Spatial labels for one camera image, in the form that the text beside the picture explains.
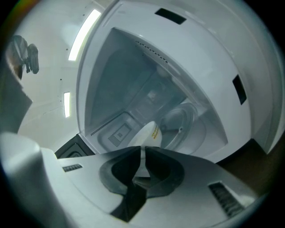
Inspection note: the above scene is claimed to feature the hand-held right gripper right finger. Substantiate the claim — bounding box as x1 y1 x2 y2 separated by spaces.
130 146 257 228

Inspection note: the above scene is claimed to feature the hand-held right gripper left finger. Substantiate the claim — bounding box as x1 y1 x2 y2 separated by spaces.
57 146 147 223

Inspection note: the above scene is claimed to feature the white microwave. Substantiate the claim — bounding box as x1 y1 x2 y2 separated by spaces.
54 0 285 163

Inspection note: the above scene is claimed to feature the glass microwave turntable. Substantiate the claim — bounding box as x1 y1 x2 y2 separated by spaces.
155 102 207 155

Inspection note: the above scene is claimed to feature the short ceiling light panel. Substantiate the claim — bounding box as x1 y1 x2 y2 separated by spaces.
63 91 71 118

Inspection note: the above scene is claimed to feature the person's grey upper garment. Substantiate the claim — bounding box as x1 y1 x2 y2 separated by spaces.
0 64 33 134

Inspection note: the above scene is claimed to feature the long ceiling light panel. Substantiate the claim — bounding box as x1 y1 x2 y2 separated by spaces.
68 8 102 61

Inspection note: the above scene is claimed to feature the black head-worn camera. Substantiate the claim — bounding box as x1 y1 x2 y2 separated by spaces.
10 34 40 74

